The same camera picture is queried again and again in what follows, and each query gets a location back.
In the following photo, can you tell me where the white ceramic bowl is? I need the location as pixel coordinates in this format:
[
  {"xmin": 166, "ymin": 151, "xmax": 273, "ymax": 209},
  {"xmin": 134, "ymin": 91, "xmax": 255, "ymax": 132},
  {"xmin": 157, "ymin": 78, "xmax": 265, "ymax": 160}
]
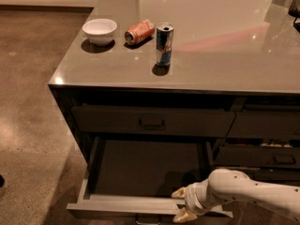
[{"xmin": 82, "ymin": 19, "xmax": 117, "ymax": 46}]

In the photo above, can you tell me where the dark object at right edge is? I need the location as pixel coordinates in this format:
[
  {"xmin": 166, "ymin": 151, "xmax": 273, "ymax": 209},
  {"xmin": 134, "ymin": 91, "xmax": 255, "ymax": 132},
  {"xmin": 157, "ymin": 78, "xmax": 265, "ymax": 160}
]
[{"xmin": 288, "ymin": 0, "xmax": 300, "ymax": 17}]

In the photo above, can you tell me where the dark cabinet counter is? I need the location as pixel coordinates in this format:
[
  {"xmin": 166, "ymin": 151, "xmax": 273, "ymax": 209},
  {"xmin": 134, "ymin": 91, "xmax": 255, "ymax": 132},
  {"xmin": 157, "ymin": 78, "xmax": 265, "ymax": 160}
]
[{"xmin": 47, "ymin": 0, "xmax": 300, "ymax": 189}]

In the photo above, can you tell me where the dark object on floor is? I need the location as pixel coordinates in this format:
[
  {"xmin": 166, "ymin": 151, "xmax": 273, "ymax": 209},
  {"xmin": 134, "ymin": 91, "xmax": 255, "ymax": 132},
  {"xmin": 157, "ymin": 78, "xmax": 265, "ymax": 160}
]
[{"xmin": 0, "ymin": 174, "xmax": 5, "ymax": 188}]

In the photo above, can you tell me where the blue silver energy drink can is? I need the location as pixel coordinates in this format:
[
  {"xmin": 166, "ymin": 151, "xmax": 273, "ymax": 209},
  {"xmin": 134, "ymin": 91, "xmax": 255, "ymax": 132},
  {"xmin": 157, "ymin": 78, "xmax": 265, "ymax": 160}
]
[{"xmin": 156, "ymin": 22, "xmax": 173, "ymax": 66}]

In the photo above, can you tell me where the white cream gripper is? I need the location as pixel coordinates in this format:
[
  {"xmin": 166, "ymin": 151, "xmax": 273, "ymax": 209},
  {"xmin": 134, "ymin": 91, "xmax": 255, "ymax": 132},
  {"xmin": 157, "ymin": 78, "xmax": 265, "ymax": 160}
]
[{"xmin": 171, "ymin": 180, "xmax": 223, "ymax": 223}]

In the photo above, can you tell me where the orange soda can lying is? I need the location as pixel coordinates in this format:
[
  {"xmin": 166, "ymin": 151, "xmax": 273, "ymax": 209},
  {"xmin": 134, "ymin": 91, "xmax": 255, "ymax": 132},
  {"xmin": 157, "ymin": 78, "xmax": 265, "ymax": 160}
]
[{"xmin": 125, "ymin": 20, "xmax": 155, "ymax": 45}]

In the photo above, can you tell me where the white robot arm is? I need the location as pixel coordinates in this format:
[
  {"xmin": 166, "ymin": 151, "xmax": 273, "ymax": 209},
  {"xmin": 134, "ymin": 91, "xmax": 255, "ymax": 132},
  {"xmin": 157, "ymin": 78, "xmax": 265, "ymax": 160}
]
[{"xmin": 172, "ymin": 169, "xmax": 300, "ymax": 223}]

